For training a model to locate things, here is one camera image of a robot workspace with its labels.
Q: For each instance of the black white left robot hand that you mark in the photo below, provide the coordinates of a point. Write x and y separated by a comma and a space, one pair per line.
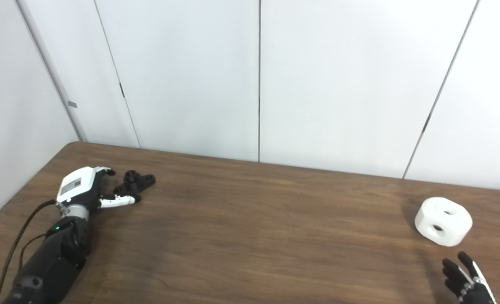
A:
79, 183

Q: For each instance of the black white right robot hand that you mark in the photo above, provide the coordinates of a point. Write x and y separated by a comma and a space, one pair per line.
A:
471, 291

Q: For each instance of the black flanged holder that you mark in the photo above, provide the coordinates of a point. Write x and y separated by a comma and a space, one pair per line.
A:
138, 182

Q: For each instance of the round white cylinder piece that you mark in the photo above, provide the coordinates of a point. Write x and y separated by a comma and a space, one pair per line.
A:
452, 226

